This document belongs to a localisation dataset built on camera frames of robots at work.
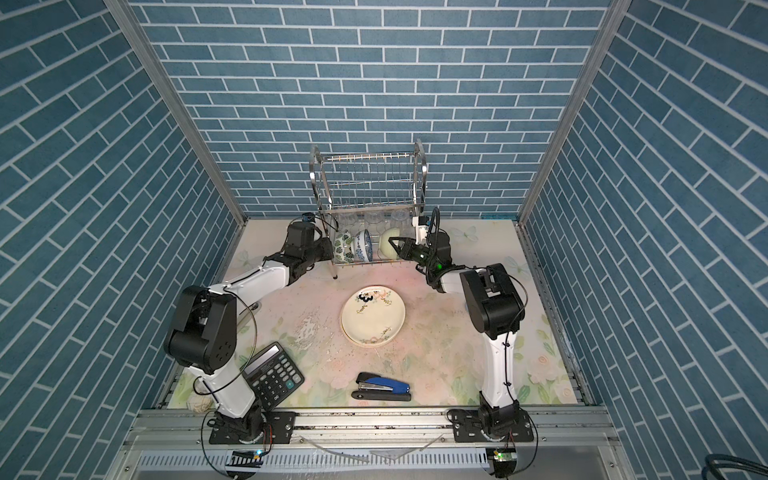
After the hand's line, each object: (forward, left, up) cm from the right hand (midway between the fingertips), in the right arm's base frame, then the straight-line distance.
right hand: (388, 239), depth 95 cm
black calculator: (-41, +28, -13) cm, 51 cm away
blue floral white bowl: (-2, +8, -2) cm, 8 cm away
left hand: (-2, +18, 0) cm, 18 cm away
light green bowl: (-2, 0, -3) cm, 3 cm away
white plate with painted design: (-21, +3, -13) cm, 25 cm away
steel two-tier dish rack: (+22, +11, -3) cm, 25 cm away
